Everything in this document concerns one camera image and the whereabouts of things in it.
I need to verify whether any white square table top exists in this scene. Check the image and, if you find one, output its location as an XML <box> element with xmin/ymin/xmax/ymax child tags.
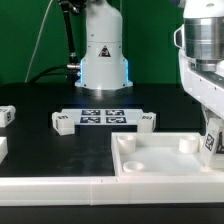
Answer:
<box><xmin>111</xmin><ymin>132</ymin><xmax>224</xmax><ymax>181</ymax></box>

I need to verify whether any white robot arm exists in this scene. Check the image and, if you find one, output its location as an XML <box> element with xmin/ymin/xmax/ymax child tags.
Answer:
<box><xmin>75</xmin><ymin>0</ymin><xmax>224</xmax><ymax>126</ymax></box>

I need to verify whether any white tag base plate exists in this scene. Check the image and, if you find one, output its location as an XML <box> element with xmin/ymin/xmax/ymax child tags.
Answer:
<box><xmin>62</xmin><ymin>109</ymin><xmax>143</xmax><ymax>125</ymax></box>

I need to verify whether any white obstacle fence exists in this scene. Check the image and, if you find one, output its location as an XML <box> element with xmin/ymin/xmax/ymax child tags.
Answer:
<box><xmin>0</xmin><ymin>136</ymin><xmax>224</xmax><ymax>206</ymax></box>

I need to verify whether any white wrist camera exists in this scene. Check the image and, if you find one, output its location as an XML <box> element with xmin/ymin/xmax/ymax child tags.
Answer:
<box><xmin>173</xmin><ymin>25</ymin><xmax>185</xmax><ymax>50</ymax></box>

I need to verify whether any white thin cable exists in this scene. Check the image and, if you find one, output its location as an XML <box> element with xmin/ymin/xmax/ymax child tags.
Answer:
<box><xmin>24</xmin><ymin>0</ymin><xmax>54</xmax><ymax>84</ymax></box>

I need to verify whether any black cable bundle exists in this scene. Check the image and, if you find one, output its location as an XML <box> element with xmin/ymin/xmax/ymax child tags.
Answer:
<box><xmin>28</xmin><ymin>0</ymin><xmax>83</xmax><ymax>84</ymax></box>

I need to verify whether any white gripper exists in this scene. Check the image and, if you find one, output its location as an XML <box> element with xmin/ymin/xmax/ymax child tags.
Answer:
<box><xmin>178</xmin><ymin>50</ymin><xmax>224</xmax><ymax>125</ymax></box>

